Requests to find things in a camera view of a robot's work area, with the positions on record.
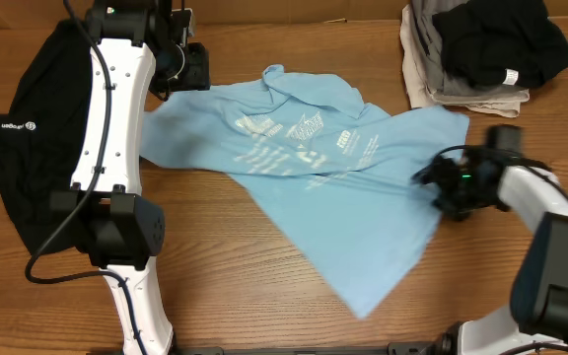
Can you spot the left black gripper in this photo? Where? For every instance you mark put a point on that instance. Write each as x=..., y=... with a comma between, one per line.
x=197, y=77

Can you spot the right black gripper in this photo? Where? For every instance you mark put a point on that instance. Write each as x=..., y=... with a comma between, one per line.
x=435, y=174

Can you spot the light blue printed t-shirt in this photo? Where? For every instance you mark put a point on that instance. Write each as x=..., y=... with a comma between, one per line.
x=331, y=171

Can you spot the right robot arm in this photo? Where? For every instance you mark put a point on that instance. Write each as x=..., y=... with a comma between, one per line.
x=536, y=317

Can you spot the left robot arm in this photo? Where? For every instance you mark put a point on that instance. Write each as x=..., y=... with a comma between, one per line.
x=138, y=48

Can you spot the beige folded garment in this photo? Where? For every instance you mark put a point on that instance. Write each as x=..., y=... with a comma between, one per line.
x=420, y=95

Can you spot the black folded garment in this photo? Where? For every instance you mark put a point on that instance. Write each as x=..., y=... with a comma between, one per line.
x=501, y=42

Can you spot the grey folded garment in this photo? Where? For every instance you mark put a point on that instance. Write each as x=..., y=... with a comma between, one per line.
x=443, y=85

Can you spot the black t-shirt on left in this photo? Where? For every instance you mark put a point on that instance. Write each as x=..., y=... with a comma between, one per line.
x=41, y=136

